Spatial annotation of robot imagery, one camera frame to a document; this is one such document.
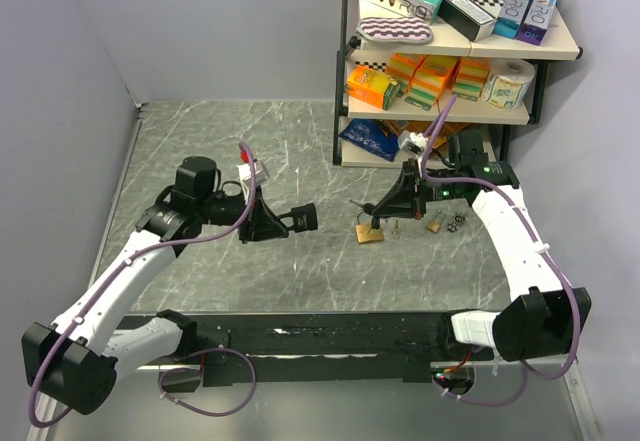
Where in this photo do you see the black-headed key bunch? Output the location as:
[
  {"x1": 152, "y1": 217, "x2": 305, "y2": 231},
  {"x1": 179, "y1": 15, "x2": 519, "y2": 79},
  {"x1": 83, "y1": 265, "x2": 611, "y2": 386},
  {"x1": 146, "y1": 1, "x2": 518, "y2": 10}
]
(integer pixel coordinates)
[{"x1": 349, "y1": 199, "x2": 378, "y2": 224}]

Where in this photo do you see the right sponge pack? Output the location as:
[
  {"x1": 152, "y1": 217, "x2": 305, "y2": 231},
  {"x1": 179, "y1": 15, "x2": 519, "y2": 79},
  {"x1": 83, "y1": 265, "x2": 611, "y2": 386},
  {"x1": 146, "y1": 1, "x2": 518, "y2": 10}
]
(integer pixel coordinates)
[{"x1": 451, "y1": 57, "x2": 490, "y2": 101}]

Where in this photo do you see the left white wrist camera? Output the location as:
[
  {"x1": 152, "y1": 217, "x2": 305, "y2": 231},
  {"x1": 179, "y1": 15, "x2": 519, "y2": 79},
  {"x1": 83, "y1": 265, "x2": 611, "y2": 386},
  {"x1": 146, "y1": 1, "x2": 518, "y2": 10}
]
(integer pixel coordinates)
[{"x1": 237, "y1": 142, "x2": 270, "y2": 199}]

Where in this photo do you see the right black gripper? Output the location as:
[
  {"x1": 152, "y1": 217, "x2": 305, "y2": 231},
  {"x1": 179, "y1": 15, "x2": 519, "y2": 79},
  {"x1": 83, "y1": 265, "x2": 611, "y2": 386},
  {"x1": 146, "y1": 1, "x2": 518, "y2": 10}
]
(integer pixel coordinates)
[{"x1": 373, "y1": 158, "x2": 464, "y2": 220}]

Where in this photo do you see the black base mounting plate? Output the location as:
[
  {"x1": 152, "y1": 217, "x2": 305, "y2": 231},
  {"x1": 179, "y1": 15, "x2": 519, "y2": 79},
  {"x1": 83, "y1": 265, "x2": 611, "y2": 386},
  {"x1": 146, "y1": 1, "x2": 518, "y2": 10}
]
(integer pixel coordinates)
[{"x1": 145, "y1": 311, "x2": 493, "y2": 387}]

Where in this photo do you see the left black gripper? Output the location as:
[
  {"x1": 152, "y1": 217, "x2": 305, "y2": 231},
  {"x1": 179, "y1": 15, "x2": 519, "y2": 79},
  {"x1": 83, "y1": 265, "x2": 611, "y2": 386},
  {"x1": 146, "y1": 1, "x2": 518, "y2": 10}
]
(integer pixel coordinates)
[{"x1": 197, "y1": 182, "x2": 288, "y2": 243}]

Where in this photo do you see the black white carton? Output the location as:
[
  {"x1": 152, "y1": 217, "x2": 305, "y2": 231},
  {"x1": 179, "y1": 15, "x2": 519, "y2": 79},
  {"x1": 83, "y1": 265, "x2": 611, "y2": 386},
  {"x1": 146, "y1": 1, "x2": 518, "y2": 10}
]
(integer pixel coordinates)
[{"x1": 438, "y1": 0, "x2": 497, "y2": 42}]

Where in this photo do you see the large brass padlock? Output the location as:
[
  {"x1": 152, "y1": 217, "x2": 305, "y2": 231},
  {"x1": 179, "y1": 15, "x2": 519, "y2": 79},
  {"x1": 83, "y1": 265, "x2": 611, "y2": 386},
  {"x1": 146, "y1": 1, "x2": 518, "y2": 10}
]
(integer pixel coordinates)
[{"x1": 355, "y1": 210, "x2": 384, "y2": 245}]

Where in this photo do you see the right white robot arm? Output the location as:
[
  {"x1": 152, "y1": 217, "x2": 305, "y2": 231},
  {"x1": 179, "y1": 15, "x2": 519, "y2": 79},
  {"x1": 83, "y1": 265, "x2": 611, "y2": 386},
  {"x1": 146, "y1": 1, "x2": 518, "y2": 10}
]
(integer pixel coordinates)
[{"x1": 365, "y1": 130, "x2": 591, "y2": 361}]

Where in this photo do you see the middle sponge pack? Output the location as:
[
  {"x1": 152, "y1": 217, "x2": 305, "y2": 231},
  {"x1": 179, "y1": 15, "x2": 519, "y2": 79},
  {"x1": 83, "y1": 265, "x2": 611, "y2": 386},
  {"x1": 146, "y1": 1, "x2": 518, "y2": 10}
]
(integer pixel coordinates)
[{"x1": 405, "y1": 55, "x2": 458, "y2": 111}]

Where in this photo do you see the black padlock with keys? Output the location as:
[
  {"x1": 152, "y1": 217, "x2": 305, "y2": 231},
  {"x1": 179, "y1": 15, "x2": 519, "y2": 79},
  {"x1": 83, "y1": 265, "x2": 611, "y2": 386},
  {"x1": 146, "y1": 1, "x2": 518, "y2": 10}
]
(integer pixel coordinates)
[{"x1": 277, "y1": 203, "x2": 319, "y2": 233}]

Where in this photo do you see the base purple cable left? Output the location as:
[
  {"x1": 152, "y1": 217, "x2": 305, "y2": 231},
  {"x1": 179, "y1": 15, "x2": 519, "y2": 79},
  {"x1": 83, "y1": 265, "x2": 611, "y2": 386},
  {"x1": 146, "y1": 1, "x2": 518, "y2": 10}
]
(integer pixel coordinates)
[{"x1": 158, "y1": 348, "x2": 257, "y2": 417}]

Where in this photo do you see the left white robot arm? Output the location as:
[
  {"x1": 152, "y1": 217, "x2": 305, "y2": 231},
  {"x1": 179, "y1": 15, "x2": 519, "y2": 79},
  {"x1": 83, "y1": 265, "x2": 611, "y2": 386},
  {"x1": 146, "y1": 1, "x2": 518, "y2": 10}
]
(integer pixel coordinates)
[{"x1": 21, "y1": 150, "x2": 289, "y2": 415}]

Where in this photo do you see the aluminium frame rail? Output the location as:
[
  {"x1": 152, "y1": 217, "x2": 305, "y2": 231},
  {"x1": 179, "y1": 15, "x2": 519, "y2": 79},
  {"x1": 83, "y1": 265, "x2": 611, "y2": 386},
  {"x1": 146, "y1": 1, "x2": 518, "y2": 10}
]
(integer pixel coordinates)
[{"x1": 25, "y1": 394, "x2": 66, "y2": 441}]

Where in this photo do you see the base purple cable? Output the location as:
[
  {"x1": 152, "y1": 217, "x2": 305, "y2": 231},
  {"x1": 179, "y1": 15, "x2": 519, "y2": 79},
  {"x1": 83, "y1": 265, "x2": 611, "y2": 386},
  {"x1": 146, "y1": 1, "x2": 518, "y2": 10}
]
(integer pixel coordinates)
[
  {"x1": 432, "y1": 355, "x2": 529, "y2": 408},
  {"x1": 158, "y1": 348, "x2": 257, "y2": 417}
]

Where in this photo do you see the blue toothpaste box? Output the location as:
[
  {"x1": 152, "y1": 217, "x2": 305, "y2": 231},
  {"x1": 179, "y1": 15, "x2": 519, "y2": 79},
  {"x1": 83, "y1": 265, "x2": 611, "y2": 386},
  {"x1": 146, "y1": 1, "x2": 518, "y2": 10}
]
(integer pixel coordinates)
[{"x1": 493, "y1": 0, "x2": 532, "y2": 39}]

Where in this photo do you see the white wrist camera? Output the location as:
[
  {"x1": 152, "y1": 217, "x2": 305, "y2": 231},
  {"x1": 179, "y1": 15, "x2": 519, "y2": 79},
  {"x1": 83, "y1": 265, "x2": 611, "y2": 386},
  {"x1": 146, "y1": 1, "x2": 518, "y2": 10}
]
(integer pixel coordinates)
[
  {"x1": 237, "y1": 142, "x2": 270, "y2": 199},
  {"x1": 397, "y1": 131, "x2": 429, "y2": 155}
]

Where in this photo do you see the orange snack bag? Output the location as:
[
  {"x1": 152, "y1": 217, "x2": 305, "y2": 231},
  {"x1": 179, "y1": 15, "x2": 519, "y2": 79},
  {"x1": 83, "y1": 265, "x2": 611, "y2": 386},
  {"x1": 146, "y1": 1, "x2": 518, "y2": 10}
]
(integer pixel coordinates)
[{"x1": 381, "y1": 120, "x2": 470, "y2": 148}]

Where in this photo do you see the small brass long-shackle padlock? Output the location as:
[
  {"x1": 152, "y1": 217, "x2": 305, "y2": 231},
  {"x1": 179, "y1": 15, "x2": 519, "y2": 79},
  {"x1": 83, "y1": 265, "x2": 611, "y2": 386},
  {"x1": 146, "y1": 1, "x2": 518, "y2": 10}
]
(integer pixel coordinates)
[{"x1": 426, "y1": 210, "x2": 446, "y2": 234}]

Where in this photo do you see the toilet paper roll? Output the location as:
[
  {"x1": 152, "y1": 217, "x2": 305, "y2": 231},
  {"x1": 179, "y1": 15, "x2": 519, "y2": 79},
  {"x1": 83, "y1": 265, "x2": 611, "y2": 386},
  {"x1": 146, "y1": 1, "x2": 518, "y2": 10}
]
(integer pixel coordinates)
[{"x1": 481, "y1": 59, "x2": 536, "y2": 111}]

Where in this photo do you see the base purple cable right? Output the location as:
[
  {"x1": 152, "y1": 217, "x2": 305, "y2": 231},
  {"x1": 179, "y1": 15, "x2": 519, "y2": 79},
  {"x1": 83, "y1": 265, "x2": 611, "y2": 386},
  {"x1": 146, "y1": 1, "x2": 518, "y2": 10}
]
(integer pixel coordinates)
[{"x1": 432, "y1": 355, "x2": 529, "y2": 408}]

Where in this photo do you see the orange carton box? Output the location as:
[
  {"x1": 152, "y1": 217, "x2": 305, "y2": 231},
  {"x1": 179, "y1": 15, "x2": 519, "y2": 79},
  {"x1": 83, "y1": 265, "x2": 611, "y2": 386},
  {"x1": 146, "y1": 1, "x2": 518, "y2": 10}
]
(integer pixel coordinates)
[{"x1": 346, "y1": 66, "x2": 400, "y2": 111}]

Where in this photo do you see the blue snack bag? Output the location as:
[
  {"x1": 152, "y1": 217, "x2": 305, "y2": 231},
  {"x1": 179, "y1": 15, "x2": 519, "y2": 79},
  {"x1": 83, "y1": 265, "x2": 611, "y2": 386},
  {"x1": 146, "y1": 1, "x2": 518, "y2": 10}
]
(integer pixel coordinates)
[{"x1": 339, "y1": 118, "x2": 399, "y2": 162}]

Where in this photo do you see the sponge pack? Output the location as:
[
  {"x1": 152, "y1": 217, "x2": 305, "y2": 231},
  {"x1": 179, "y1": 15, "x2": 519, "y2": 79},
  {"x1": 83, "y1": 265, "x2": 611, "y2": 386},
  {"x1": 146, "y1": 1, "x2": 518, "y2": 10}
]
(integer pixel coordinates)
[
  {"x1": 385, "y1": 53, "x2": 425, "y2": 97},
  {"x1": 405, "y1": 55, "x2": 458, "y2": 111},
  {"x1": 451, "y1": 57, "x2": 490, "y2": 101}
]

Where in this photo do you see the striped sleep mask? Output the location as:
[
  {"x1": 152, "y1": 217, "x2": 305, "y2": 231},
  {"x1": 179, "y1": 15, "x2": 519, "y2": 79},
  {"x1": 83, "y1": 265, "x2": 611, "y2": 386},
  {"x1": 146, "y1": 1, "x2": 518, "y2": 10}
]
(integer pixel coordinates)
[{"x1": 356, "y1": 17, "x2": 434, "y2": 45}]

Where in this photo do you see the black frame beige shelf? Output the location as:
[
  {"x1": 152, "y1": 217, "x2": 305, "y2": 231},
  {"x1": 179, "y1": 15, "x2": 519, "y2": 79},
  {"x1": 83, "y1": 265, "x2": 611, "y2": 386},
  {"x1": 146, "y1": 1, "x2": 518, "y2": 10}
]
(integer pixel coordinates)
[{"x1": 332, "y1": 0, "x2": 583, "y2": 168}]

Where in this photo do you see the left sponge pack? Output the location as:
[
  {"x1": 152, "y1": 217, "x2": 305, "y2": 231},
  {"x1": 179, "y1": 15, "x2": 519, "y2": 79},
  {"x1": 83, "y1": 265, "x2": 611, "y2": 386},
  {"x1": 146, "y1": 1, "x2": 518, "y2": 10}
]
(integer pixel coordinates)
[{"x1": 385, "y1": 53, "x2": 425, "y2": 97}]

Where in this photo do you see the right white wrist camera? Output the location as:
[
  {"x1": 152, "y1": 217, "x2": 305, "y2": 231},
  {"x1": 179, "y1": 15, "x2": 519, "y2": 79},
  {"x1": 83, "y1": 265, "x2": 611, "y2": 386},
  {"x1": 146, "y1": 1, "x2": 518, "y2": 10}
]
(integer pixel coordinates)
[{"x1": 397, "y1": 131, "x2": 429, "y2": 155}]

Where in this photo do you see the purple toothpaste box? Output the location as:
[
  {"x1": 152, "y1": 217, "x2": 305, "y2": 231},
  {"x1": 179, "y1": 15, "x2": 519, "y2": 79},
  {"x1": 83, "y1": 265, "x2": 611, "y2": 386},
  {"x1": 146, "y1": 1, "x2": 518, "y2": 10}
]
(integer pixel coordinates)
[{"x1": 516, "y1": 0, "x2": 558, "y2": 46}]

